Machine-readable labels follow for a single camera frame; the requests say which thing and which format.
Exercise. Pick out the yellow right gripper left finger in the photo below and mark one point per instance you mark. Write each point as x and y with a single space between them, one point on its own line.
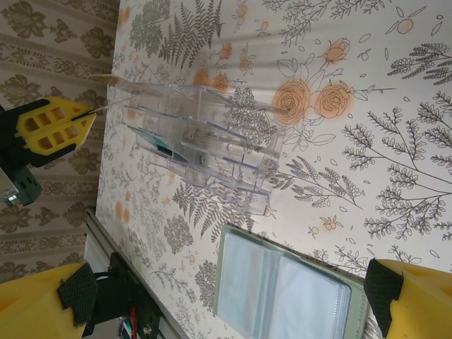
31 307

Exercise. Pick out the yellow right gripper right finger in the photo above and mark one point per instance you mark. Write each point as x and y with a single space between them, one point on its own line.
420 303

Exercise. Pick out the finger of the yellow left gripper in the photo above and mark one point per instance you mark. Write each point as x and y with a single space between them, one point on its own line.
67 109
70 139

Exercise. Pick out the teal plastic card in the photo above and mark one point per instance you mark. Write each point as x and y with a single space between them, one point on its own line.
166 150

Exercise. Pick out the green card holder wallet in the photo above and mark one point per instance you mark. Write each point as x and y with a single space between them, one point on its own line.
282 289

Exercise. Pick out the clear acrylic tiered card stand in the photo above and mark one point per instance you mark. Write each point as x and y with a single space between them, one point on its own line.
212 123

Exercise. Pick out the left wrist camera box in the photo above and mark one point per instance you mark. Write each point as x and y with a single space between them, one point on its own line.
26 185

